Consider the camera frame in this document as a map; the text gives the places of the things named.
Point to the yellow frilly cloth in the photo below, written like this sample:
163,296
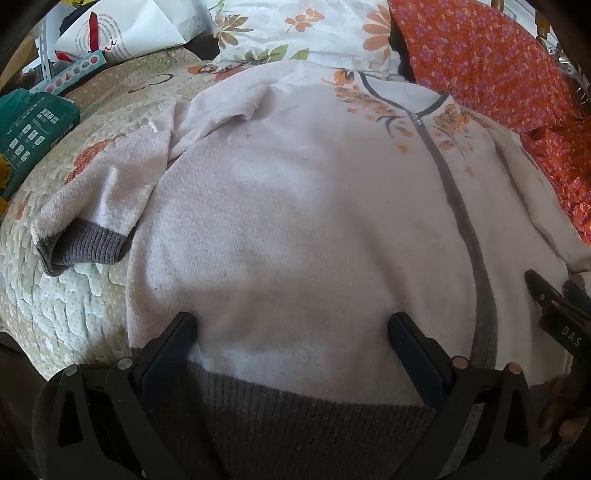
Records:
2,177

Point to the grey perforated metal strip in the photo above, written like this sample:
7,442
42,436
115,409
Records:
44,46

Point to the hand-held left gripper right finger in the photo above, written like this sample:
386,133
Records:
415,364

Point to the quilted beige bedspread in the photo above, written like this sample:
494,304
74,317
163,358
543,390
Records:
69,304

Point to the white floral pillow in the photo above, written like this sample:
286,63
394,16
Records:
295,27

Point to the shiny plastic wrap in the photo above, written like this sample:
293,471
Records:
572,69

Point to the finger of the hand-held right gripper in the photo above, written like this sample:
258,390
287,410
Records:
577,295
540,288

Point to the person's right hand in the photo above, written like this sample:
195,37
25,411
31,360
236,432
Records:
561,410

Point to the orange floral cloth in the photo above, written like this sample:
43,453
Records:
480,60

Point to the white printed paper bag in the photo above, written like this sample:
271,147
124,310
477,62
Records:
138,27

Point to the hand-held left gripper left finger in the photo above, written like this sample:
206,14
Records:
168,357

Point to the green cardboard box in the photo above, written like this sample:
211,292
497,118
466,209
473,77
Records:
32,129

